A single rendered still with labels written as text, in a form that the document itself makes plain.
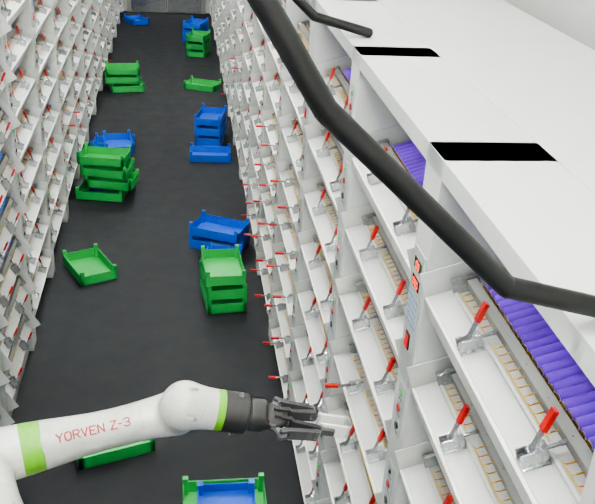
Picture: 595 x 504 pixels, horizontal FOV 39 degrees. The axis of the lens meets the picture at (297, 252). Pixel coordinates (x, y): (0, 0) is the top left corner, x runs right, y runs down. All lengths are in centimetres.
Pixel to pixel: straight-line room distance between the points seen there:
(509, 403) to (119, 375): 278
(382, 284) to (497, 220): 76
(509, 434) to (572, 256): 26
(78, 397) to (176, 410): 193
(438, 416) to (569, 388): 37
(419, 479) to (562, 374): 53
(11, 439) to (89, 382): 191
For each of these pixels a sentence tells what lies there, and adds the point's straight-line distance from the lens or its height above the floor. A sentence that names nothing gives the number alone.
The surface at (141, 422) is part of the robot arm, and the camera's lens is 196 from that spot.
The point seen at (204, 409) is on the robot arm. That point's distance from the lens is 185.
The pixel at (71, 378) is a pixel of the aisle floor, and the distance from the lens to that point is 387.
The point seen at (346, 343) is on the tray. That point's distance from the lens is 239.
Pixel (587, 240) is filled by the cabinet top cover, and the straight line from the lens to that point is 120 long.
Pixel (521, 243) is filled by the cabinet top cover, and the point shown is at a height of 175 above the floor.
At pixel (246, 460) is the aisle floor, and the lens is 339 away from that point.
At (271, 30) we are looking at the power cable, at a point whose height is 207.
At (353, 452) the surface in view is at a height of 70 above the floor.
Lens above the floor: 223
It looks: 27 degrees down
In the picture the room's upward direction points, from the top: 4 degrees clockwise
